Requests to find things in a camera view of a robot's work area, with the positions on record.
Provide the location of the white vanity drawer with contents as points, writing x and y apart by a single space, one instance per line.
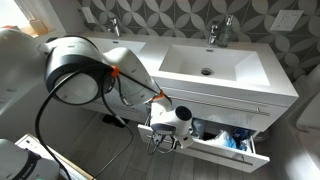
216 155

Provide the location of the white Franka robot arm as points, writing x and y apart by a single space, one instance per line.
133 73

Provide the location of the white double vanity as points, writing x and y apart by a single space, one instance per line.
160 46

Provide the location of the white rectangular sink basin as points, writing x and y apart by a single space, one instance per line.
123 45
200 60

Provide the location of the chrome sink drain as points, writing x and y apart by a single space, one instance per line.
206 71

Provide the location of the blue-grey towel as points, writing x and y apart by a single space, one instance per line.
197 128

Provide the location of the white crumpled plastic bag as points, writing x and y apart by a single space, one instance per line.
220 136

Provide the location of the chrome faucet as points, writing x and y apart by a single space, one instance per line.
213 33
115 26

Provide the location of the clear soap dispenser bottle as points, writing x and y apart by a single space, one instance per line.
226 33

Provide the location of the blue cardboard box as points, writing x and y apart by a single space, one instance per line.
240 133

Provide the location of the wooden robot mounting platform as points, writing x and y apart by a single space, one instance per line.
71 163

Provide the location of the tan wooden block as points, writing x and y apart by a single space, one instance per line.
38 26

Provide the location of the white toilet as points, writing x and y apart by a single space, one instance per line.
310 113

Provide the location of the white wall outlet plate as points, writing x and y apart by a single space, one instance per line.
286 20

